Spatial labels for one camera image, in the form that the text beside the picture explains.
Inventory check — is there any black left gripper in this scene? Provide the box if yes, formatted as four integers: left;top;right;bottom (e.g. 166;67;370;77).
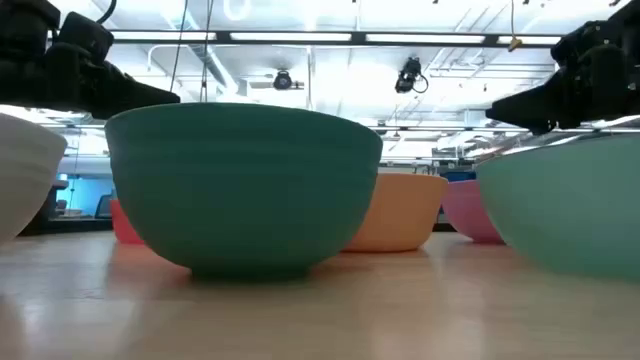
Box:
0;42;182;121

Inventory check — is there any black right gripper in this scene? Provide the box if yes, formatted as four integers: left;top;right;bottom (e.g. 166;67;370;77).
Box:
485;19;640;136

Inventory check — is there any yellow hanging connector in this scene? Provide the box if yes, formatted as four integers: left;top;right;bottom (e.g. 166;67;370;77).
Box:
507;0;522;53

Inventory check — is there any blue bin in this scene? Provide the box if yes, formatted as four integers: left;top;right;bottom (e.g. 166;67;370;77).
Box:
441;170;477;183

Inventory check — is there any mint green bowl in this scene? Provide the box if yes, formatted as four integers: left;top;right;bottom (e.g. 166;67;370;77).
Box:
474;131;640;282

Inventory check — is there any dark office chair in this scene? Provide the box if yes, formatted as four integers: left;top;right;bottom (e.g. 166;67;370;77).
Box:
94;192;115;220

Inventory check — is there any pink bowl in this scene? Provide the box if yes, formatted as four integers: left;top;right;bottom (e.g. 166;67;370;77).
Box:
441;179;507;246

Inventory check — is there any red bowl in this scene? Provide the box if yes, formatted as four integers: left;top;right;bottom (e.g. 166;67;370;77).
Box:
109;199;147;246

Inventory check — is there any dark green bowl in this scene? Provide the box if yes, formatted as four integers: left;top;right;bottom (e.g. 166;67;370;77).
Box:
104;101;385;281

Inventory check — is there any white bowl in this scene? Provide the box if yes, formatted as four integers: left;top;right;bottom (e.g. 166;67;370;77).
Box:
0;112;69;246

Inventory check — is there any orange bowl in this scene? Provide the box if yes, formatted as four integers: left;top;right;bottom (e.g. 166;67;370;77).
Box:
341;172;450;254

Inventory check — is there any thin black hanging cable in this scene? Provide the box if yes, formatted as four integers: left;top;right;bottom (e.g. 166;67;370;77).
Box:
199;0;216;104
168;0;190;94

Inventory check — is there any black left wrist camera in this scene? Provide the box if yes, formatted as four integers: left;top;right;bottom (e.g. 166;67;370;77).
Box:
52;11;116;65

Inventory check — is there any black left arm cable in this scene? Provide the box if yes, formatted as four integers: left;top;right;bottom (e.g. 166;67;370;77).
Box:
95;0;119;25

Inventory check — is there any black camera with cable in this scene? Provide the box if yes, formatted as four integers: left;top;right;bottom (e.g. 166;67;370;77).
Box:
394;56;430;95

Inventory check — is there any round black ceiling camera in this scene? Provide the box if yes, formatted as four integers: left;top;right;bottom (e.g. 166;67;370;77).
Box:
272;69;305;92

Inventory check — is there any black aluminium frame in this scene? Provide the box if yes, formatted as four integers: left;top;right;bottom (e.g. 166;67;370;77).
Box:
108;29;564;50

